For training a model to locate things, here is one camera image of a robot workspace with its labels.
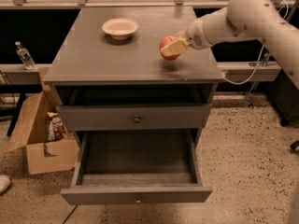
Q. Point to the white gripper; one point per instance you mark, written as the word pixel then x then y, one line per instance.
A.
pixel 194 35

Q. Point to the red apple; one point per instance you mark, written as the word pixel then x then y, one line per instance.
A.
pixel 169 48

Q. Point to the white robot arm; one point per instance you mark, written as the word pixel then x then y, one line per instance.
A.
pixel 245 154

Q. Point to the grey wooden drawer cabinet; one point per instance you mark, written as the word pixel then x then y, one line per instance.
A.
pixel 93 69

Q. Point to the closed grey drawer with knob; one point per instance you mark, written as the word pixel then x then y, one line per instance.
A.
pixel 121 117

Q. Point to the open grey lower drawer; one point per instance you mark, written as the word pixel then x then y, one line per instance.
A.
pixel 145 166

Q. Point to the white paper bowl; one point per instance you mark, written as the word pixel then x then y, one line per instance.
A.
pixel 120 28

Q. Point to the metal stand pole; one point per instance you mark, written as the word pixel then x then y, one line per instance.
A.
pixel 261 69

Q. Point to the dark cabinet at right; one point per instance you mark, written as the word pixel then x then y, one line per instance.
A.
pixel 285 97

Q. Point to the brown snack bag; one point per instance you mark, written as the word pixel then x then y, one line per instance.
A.
pixel 56 128

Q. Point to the clear plastic water bottle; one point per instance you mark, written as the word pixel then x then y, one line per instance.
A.
pixel 25 56

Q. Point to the black table leg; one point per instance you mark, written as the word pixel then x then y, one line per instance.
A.
pixel 15 115

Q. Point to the open cardboard box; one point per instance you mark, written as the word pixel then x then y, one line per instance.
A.
pixel 32 133

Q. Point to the white shoe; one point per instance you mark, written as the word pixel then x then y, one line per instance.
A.
pixel 5 182

